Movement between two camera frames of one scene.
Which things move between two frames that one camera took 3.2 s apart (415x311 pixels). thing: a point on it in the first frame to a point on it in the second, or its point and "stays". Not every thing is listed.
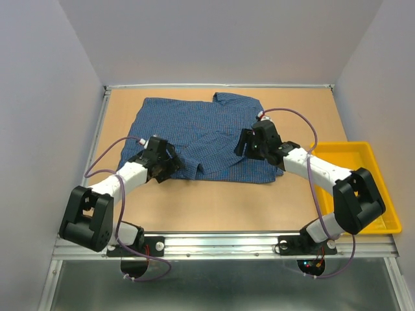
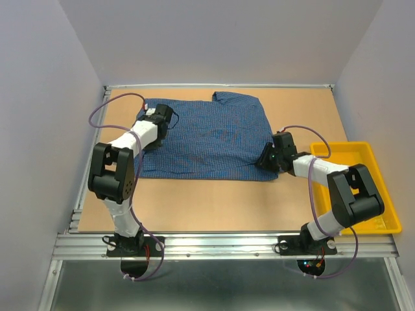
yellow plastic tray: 349,156 stays
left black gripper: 175,164 to 154,145
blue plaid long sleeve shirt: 205,136 stays
